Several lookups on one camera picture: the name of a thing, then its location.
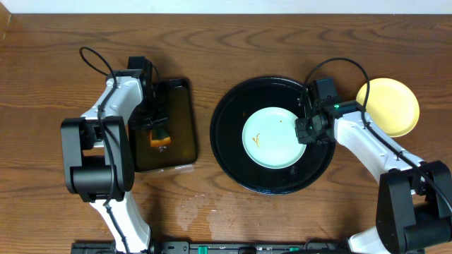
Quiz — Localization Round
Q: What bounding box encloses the green orange sponge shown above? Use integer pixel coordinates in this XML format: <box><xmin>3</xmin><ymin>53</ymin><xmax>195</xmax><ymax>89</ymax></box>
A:
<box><xmin>149</xmin><ymin>127</ymin><xmax>172</xmax><ymax>147</ymax></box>

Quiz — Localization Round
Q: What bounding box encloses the light blue plate bottom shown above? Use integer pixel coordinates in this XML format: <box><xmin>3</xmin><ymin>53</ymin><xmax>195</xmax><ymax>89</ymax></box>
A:
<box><xmin>242</xmin><ymin>107</ymin><xmax>307</xmax><ymax>169</ymax></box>

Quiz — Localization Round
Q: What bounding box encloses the yellow plate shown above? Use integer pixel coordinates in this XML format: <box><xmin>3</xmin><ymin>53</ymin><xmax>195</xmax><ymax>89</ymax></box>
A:
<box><xmin>366</xmin><ymin>78</ymin><xmax>420</xmax><ymax>138</ymax></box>

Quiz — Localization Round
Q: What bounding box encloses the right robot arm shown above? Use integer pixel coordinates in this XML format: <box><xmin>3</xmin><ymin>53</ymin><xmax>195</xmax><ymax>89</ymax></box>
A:
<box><xmin>295</xmin><ymin>102</ymin><xmax>451</xmax><ymax>253</ymax></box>

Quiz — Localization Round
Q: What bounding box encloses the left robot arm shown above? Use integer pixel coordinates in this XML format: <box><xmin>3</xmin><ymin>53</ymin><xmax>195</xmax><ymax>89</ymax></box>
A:
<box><xmin>60</xmin><ymin>66</ymin><xmax>166</xmax><ymax>253</ymax></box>

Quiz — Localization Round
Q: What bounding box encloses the black rectangular water tray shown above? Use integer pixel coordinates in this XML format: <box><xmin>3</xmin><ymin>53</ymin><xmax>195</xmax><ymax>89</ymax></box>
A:
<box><xmin>129</xmin><ymin>78</ymin><xmax>198</xmax><ymax>173</ymax></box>

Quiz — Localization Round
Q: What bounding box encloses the round black tray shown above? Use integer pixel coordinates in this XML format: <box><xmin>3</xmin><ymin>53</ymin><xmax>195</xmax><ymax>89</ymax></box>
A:
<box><xmin>210</xmin><ymin>76</ymin><xmax>335</xmax><ymax>195</ymax></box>

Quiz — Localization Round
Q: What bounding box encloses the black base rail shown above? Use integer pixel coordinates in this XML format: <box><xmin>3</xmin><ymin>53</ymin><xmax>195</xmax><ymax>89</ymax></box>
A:
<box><xmin>70</xmin><ymin>240</ymin><xmax>354</xmax><ymax>254</ymax></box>

